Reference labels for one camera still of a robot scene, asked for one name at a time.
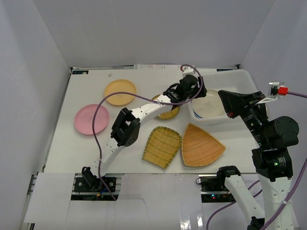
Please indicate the pink plastic plate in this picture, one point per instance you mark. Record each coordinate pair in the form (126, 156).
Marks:
(84, 119)

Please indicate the cream bear plate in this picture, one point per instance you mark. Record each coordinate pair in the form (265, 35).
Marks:
(209, 106)

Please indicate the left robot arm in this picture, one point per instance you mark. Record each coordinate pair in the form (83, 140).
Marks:
(125, 130)

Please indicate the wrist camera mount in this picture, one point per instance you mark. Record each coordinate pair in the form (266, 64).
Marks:
(187, 70)
(277, 89)

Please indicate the round bamboo tray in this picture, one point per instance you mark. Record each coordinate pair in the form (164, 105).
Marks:
(169, 115)

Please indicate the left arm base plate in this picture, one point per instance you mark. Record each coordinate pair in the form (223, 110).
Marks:
(81, 185)

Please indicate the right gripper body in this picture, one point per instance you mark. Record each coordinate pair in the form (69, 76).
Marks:
(253, 118)

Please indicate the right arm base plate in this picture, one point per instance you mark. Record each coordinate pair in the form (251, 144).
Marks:
(210, 184)

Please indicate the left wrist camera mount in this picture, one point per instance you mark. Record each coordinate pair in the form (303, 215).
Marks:
(187, 70)

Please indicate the fan-shaped orange woven tray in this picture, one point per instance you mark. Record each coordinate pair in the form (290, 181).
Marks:
(199, 148)

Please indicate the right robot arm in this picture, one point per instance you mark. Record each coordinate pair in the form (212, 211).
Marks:
(271, 159)

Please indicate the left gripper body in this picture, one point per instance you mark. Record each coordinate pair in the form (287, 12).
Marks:
(200, 86)

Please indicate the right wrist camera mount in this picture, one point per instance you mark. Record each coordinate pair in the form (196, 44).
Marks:
(277, 89)

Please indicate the rectangular bamboo scoop tray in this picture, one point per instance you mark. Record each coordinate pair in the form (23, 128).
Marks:
(162, 146)

